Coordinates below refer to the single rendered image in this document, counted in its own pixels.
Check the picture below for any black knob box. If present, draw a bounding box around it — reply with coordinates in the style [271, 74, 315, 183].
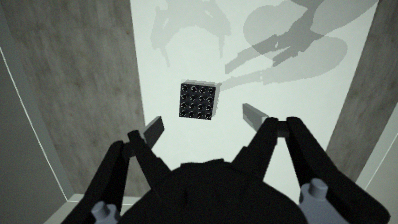
[179, 83, 216, 120]

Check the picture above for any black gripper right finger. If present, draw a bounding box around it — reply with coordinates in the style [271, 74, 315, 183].
[214, 103, 391, 224]

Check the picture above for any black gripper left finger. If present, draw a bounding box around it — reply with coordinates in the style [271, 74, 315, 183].
[61, 116, 188, 224]

